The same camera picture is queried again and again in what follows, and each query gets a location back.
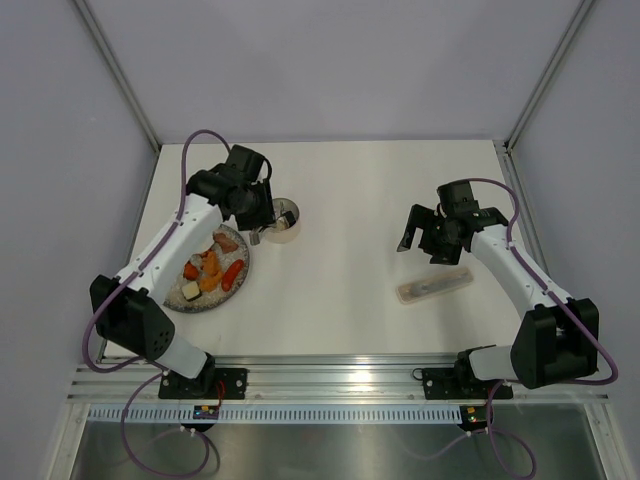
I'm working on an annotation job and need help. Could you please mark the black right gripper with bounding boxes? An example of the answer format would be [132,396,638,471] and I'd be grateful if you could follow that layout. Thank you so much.
[398,203,462,265]

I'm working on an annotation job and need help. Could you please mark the round steel bowl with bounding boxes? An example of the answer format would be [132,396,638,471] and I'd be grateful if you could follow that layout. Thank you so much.
[261,198,301,244]

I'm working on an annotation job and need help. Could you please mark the black white sushi piece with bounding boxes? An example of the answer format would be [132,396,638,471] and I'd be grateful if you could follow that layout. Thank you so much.
[280,211,297,229]

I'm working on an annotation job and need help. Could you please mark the metal tongs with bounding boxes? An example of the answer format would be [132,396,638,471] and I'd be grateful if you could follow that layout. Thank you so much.
[249,198,285,246]

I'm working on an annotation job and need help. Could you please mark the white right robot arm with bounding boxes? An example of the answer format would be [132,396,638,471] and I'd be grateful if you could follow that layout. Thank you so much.
[397,179,599,396]

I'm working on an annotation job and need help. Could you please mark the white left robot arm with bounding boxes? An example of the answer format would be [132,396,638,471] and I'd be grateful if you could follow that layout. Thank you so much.
[89,145,275,398]

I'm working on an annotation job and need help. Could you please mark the pink meat piece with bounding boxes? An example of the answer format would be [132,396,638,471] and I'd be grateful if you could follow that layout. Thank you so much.
[213,232,239,254]

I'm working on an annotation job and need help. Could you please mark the clear cutlery case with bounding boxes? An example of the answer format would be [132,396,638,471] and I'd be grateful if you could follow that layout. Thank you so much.
[396,268,474,304]

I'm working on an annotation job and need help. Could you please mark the red sausage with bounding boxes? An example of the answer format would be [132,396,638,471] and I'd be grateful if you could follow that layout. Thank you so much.
[221,259,245,292]

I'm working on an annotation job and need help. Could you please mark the orange fried chicken piece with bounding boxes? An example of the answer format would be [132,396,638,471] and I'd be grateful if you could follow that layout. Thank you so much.
[199,250,224,292]

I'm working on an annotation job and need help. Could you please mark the small red tomato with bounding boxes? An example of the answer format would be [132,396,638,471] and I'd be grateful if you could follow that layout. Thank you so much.
[183,262,200,281]

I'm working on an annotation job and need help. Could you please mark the grey speckled plate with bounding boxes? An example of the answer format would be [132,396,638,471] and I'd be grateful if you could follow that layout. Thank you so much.
[164,225,250,313]

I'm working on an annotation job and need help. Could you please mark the white black sushi cube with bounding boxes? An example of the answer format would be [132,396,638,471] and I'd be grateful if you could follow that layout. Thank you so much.
[181,281,202,302]

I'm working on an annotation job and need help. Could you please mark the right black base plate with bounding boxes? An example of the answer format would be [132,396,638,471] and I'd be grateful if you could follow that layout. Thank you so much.
[411,367,497,400]

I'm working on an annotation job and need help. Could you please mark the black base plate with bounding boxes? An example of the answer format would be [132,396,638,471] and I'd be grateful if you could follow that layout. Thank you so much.
[411,367,497,400]
[158,367,248,400]

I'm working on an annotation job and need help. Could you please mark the aluminium rail frame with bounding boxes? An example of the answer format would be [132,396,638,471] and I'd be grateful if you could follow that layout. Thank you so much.
[67,352,609,407]

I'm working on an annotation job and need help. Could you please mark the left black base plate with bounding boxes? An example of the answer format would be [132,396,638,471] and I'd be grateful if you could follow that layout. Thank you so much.
[158,367,248,400]

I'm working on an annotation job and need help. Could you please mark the white slotted cable duct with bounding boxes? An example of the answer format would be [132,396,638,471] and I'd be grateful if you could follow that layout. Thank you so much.
[88,404,462,425]

